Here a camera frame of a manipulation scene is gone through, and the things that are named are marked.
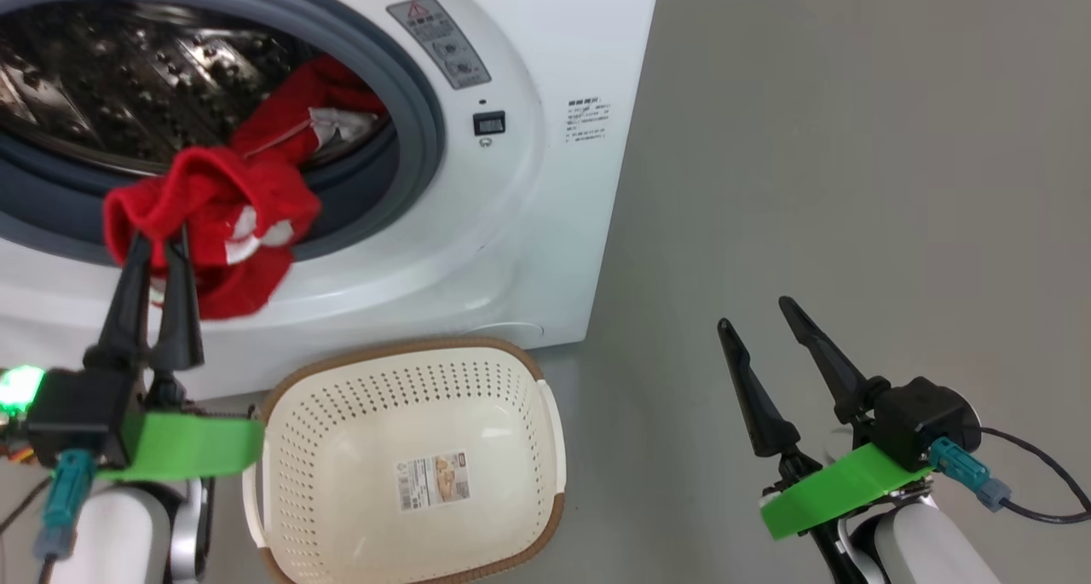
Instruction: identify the teal left cable connector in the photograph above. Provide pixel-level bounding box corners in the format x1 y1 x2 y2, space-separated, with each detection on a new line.
34 448 96 561

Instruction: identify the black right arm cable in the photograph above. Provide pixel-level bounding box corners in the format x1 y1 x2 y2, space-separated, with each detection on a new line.
978 426 1091 525

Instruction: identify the red garment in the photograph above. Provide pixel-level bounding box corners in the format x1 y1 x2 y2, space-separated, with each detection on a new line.
102 53 391 321

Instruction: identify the teal cable connector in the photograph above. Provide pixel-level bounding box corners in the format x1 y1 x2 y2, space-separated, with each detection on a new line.
927 437 1013 512
34 448 96 561

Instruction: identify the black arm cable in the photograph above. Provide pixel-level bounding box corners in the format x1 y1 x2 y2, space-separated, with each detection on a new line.
978 426 1091 525
0 477 54 584

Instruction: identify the teal right cable connector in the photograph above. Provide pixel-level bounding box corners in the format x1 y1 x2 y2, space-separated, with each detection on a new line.
927 437 1013 512

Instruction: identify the grey rubber door gasket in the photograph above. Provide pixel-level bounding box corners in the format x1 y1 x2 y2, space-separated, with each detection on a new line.
0 0 446 265

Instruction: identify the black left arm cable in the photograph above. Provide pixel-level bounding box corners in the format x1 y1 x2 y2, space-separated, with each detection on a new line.
0 477 54 584

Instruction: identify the white basket label sticker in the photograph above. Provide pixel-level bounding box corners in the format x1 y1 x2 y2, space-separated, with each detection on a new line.
394 450 471 512

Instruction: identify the white washing machine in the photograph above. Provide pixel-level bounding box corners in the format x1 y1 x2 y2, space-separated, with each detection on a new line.
0 0 663 402

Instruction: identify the cream perforated laundry basket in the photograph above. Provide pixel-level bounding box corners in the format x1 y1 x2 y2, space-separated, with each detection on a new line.
243 337 566 584

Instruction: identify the steel washing machine drum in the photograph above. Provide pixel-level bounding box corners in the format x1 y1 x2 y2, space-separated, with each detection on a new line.
0 0 393 176

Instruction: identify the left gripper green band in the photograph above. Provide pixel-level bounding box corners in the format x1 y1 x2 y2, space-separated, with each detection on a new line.
83 226 265 483

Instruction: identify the grey warning label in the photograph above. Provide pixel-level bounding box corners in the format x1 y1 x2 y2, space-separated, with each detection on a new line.
386 0 493 90

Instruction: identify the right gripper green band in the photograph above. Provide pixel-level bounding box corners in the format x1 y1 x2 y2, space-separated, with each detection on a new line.
718 296 934 541

